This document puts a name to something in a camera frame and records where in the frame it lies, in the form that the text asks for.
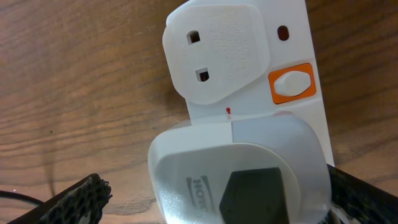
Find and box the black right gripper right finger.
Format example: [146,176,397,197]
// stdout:
[323,165,397,224]

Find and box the white USB charger adapter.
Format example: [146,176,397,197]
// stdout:
[148,114,331,223]

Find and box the white power strip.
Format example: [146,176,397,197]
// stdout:
[162,0,334,164]

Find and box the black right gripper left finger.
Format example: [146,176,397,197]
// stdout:
[6,174,113,224]

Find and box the black charging cable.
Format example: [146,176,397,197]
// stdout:
[0,167,290,224]

